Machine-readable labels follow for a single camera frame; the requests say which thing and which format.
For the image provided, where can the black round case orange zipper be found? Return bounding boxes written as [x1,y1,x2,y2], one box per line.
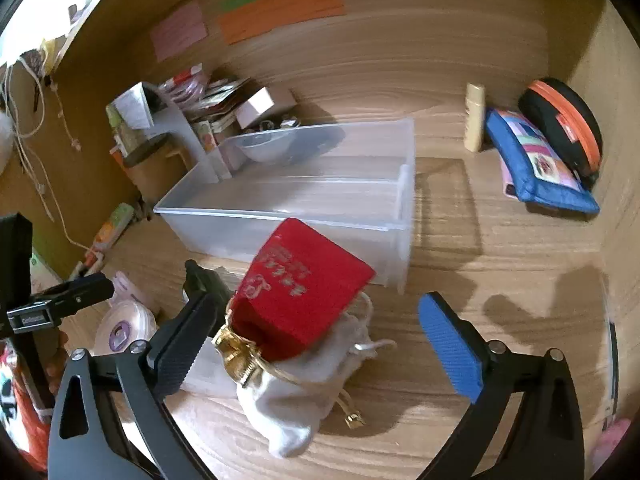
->
[517,77,604,190]

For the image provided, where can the orange and green squeeze bottle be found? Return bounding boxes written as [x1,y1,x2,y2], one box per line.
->
[91,202,135,257]

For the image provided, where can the pink paper sheet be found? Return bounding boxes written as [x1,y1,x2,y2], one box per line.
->
[149,0,209,64]

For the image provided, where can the red pouch with gold tie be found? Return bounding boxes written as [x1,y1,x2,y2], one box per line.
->
[212,217,377,386]

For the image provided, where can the clear plastic storage box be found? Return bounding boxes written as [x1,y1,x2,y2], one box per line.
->
[153,117,417,297]

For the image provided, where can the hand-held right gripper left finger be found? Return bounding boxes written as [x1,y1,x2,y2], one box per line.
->
[47,291,222,480]

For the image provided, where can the round white jar purple label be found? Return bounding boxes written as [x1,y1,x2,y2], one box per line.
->
[94,300,159,357]

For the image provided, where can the stack of flat packets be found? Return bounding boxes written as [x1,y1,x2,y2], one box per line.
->
[159,62,252,128]

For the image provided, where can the brown mug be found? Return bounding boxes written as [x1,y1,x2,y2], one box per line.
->
[122,135,190,202]

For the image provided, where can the white drawstring pouch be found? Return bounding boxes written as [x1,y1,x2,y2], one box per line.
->
[235,294,398,459]

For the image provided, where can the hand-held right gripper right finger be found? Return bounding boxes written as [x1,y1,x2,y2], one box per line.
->
[417,291,586,480]

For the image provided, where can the person's left hand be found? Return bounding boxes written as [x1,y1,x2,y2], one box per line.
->
[45,330,69,397]

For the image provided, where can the white and pink small box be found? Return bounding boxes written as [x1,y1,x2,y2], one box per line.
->
[235,86,297,129]

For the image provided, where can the white cord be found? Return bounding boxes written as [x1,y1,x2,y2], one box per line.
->
[4,55,98,257]

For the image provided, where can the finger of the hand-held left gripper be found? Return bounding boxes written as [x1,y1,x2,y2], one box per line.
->
[6,274,115,333]
[184,259,236,307]

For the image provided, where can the wooden desktop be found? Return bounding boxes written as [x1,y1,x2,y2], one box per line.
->
[60,105,621,480]

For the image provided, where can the clear plastic bowl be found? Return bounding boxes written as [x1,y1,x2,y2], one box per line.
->
[235,127,297,164]

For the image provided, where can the orange paper sheet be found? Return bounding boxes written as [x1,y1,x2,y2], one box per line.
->
[216,0,346,46]

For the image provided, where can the white paper sheet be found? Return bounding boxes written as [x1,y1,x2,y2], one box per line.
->
[106,81,223,182]

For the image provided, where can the cream tube bottle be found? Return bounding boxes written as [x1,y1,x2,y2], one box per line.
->
[463,82,487,153]

